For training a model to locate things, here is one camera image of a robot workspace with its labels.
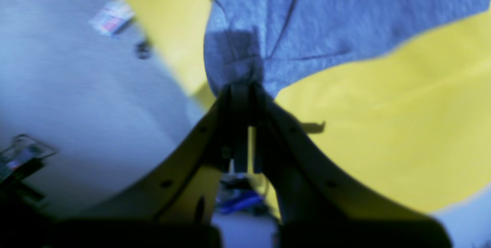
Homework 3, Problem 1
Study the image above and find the grey t-shirt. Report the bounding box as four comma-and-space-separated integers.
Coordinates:
204, 0, 490, 96

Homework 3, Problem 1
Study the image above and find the white red labelled box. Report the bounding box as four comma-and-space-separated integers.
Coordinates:
89, 0, 135, 36

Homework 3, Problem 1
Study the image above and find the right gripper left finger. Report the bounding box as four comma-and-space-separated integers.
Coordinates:
50, 83, 250, 248

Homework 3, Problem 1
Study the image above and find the yellow table cloth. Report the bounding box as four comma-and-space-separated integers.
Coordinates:
126, 0, 490, 213

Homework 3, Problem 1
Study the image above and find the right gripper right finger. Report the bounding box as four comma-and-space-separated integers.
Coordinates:
249, 84, 452, 248

